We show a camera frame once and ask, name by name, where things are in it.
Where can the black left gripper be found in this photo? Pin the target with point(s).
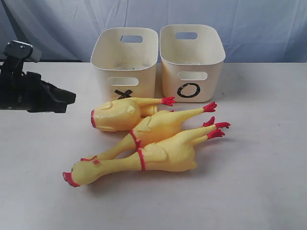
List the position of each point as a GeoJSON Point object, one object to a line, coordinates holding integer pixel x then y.
{"type": "Point", "coordinates": [27, 91]}

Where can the headless yellow rubber chicken body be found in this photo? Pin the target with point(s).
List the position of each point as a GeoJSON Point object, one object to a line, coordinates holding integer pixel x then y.
{"type": "Point", "coordinates": [125, 114]}

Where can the yellow rubber chicken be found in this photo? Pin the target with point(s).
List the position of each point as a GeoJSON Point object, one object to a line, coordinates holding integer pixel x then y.
{"type": "Point", "coordinates": [164, 124]}
{"type": "Point", "coordinates": [175, 154]}

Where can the yellow rubber chicken front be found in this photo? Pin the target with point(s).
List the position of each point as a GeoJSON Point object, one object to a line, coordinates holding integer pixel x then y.
{"type": "Point", "coordinates": [175, 154]}

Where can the cream bin marked X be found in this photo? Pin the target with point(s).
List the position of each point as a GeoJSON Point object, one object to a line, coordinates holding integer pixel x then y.
{"type": "Point", "coordinates": [124, 62]}

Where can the cream bin marked O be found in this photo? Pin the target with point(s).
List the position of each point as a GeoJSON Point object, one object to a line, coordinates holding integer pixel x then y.
{"type": "Point", "coordinates": [192, 56]}

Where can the blue backdrop curtain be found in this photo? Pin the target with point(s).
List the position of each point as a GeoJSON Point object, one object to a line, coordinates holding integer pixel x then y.
{"type": "Point", "coordinates": [250, 30]}

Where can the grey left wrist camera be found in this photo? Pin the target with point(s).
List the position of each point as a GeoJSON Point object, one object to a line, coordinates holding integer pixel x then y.
{"type": "Point", "coordinates": [22, 51]}

